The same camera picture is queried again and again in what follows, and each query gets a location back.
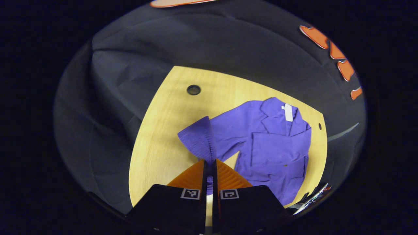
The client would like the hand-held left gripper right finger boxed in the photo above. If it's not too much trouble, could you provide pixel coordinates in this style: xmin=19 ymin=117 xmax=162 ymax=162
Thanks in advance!
xmin=212 ymin=159 xmax=294 ymax=235

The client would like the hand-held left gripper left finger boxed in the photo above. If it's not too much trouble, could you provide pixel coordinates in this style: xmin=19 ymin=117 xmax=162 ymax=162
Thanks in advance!
xmin=126 ymin=159 xmax=209 ymax=235

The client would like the purple shirt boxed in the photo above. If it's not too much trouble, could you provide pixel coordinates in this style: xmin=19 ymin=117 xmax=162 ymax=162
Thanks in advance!
xmin=177 ymin=97 xmax=312 ymax=207

